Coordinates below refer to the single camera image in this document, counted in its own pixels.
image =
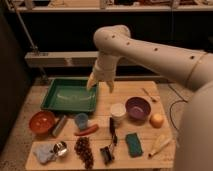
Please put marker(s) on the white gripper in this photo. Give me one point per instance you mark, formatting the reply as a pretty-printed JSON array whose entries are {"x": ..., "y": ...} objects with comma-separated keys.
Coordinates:
[{"x": 102, "y": 71}]

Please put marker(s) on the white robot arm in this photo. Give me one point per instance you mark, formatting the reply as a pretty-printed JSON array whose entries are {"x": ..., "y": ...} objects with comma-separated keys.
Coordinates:
[{"x": 192, "y": 69}]

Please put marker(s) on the purple bowl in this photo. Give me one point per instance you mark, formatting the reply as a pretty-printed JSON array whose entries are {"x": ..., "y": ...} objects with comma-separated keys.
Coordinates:
[{"x": 138, "y": 108}]

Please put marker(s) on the red bowl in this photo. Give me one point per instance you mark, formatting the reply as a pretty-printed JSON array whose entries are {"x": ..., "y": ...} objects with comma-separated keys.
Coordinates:
[{"x": 42, "y": 122}]

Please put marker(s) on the green plastic tray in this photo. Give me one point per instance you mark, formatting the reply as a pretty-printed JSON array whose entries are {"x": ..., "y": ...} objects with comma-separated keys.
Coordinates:
[{"x": 70, "y": 96}]

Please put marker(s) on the white cup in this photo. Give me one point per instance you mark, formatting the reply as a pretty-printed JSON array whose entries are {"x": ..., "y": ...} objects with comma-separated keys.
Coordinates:
[{"x": 117, "y": 111}]

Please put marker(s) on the small blue cup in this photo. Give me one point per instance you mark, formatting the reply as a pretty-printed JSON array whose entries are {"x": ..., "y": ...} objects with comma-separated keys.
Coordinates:
[{"x": 81, "y": 120}]

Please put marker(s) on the orange carrot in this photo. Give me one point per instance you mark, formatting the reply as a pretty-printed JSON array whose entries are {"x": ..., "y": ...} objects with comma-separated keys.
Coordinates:
[{"x": 87, "y": 131}]

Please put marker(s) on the wooden board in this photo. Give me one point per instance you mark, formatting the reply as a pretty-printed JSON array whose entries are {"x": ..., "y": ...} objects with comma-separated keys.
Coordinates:
[{"x": 101, "y": 138}]

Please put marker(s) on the white lower shelf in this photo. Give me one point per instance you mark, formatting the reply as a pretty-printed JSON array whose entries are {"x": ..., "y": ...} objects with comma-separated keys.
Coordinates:
[{"x": 63, "y": 59}]

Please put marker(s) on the white shelf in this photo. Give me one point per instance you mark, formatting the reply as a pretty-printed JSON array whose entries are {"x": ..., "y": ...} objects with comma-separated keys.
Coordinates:
[
  {"x": 63, "y": 59},
  {"x": 108, "y": 5}
]

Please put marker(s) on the bunch of dark grapes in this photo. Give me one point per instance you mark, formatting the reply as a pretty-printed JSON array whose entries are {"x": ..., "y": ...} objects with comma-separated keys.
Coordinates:
[{"x": 83, "y": 150}]

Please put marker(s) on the green sponge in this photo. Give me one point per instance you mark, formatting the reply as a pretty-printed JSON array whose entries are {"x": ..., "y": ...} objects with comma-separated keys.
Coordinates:
[{"x": 134, "y": 145}]

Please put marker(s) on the metal diagonal pole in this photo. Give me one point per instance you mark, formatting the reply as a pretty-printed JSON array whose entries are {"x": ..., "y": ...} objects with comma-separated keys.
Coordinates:
[{"x": 34, "y": 48}]

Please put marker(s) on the metal measuring cup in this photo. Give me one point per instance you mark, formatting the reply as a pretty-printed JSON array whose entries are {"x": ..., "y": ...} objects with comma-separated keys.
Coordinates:
[{"x": 60, "y": 149}]

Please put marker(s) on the cream plastic bottle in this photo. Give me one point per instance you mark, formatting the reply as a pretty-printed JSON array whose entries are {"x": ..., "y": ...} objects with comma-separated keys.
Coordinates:
[{"x": 159, "y": 144}]

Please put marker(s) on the blue cloth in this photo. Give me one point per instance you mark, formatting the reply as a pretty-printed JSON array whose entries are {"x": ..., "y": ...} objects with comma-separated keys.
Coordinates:
[{"x": 44, "y": 153}]

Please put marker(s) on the white upper shelf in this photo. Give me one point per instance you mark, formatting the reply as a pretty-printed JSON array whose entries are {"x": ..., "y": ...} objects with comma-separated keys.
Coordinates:
[{"x": 108, "y": 5}]

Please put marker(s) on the black handled brush tool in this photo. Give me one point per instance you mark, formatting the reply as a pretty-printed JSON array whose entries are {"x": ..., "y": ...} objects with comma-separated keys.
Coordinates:
[{"x": 107, "y": 152}]

